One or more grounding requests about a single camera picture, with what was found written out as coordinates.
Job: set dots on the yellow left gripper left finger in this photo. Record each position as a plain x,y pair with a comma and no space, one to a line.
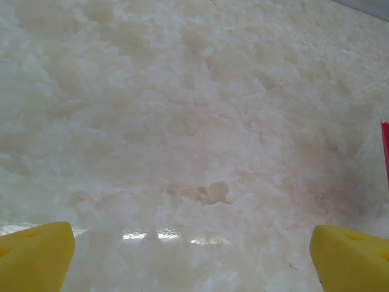
33,261

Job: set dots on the pink paper sheet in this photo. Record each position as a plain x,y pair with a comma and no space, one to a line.
386,152

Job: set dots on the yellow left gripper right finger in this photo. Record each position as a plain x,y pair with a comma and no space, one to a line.
352,264

